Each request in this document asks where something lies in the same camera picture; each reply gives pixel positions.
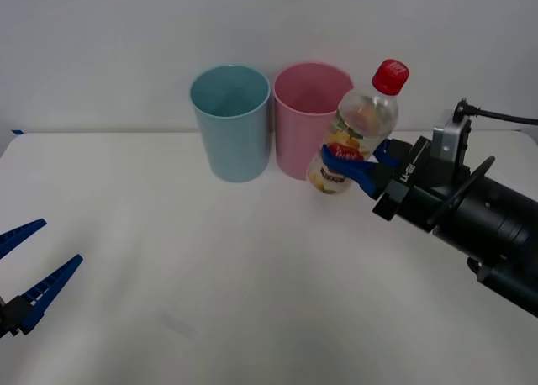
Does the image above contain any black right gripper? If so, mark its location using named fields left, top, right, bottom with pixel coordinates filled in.
left=322, top=135, right=472, bottom=235

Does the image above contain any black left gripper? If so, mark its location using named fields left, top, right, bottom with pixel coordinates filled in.
left=0, top=218, right=84, bottom=340

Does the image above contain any clear bottle with red cap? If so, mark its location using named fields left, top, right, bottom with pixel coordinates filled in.
left=305, top=58, right=411, bottom=196

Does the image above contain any pink plastic bin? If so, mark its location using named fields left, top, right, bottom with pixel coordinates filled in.
left=272, top=61, right=356, bottom=181

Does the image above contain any pale blue plastic bin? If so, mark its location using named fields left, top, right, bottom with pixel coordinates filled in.
left=188, top=64, right=272, bottom=183

